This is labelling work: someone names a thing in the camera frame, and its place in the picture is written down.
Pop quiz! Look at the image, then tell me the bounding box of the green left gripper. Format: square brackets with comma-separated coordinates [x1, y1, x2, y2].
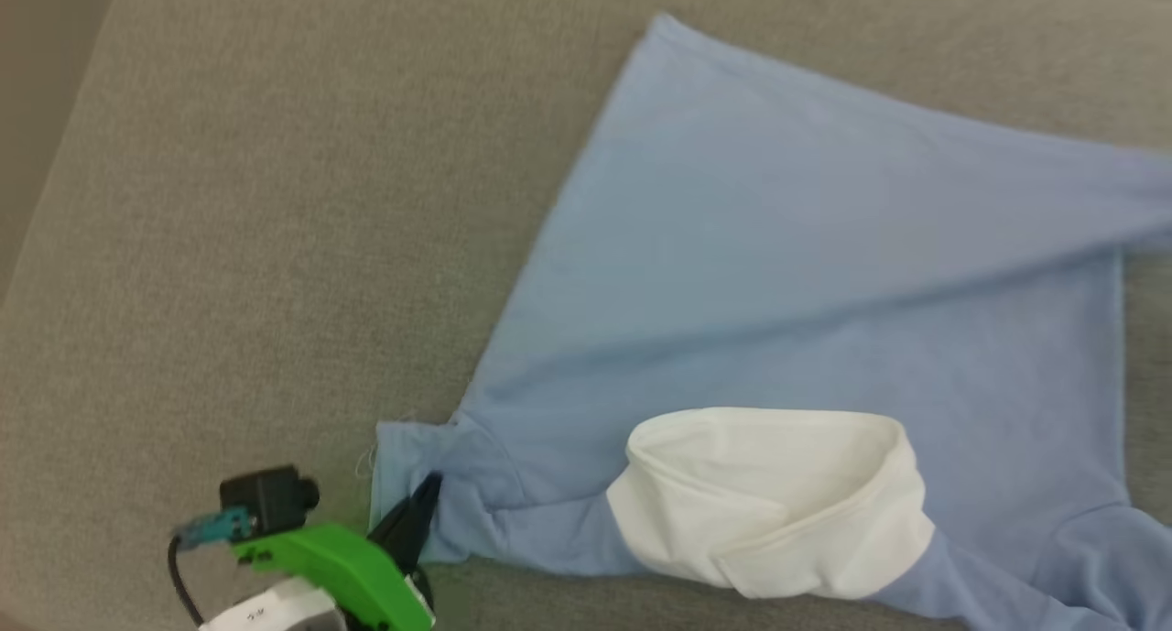
[231, 471, 444, 631]

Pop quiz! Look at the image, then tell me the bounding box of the light blue hoodie white hood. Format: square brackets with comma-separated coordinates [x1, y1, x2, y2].
[365, 12, 1172, 631]

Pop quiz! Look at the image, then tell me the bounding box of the black left cable teal plug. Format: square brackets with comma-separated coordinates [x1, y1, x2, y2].
[167, 510, 259, 628]

